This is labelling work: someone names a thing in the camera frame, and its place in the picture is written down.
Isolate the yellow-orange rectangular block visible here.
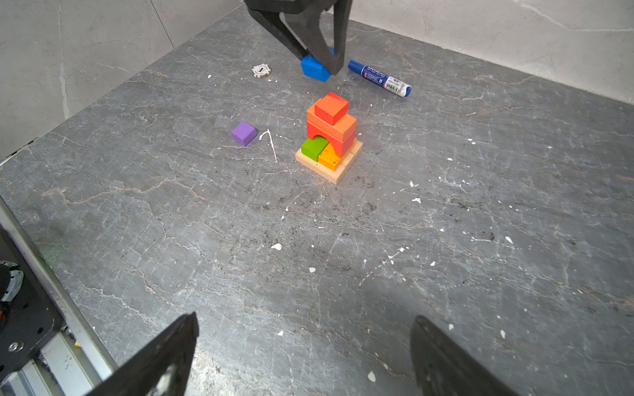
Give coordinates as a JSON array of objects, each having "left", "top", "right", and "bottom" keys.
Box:
[{"left": 318, "top": 144, "right": 341, "bottom": 172}]

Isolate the red arch block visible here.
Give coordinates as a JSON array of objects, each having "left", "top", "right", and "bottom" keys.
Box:
[{"left": 307, "top": 122, "right": 356, "bottom": 158}]

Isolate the green rectangular block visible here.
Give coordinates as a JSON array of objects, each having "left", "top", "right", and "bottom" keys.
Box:
[{"left": 300, "top": 135, "right": 330, "bottom": 163}]

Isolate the blue cube block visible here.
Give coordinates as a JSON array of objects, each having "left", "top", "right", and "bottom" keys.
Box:
[{"left": 300, "top": 54, "right": 331, "bottom": 82}]

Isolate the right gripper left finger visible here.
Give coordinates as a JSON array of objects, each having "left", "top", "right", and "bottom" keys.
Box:
[{"left": 90, "top": 312, "right": 199, "bottom": 395}]

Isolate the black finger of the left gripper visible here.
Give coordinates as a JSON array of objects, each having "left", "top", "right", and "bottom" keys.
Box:
[{"left": 282, "top": 0, "right": 353, "bottom": 75}]

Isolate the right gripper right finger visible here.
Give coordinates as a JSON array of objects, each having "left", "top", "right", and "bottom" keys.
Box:
[{"left": 410, "top": 315, "right": 518, "bottom": 396}]

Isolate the natural wood block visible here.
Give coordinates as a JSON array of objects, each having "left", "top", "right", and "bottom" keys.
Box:
[{"left": 295, "top": 140, "right": 363, "bottom": 184}]

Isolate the aluminium mounting rail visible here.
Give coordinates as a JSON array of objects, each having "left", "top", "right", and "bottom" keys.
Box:
[{"left": 1, "top": 202, "right": 117, "bottom": 395}]

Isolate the orange rectangular block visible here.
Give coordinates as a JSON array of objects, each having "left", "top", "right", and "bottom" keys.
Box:
[{"left": 305, "top": 101, "right": 358, "bottom": 143}]

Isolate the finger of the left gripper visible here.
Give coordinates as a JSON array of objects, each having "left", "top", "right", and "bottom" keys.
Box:
[{"left": 246, "top": 0, "right": 309, "bottom": 60}]

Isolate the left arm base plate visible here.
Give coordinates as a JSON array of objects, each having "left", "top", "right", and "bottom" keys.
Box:
[{"left": 1, "top": 229, "right": 63, "bottom": 380}]

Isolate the blue marker pen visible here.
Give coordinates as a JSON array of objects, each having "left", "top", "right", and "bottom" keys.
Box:
[{"left": 348, "top": 60, "right": 411, "bottom": 97}]

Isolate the small red cube block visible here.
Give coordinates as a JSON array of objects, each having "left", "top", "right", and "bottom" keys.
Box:
[{"left": 315, "top": 92, "right": 349, "bottom": 125}]

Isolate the small grey square piece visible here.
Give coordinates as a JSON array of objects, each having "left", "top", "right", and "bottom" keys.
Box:
[{"left": 251, "top": 64, "right": 272, "bottom": 79}]

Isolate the purple cube block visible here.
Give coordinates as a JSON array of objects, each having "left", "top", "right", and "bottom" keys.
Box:
[{"left": 231, "top": 121, "right": 258, "bottom": 147}]

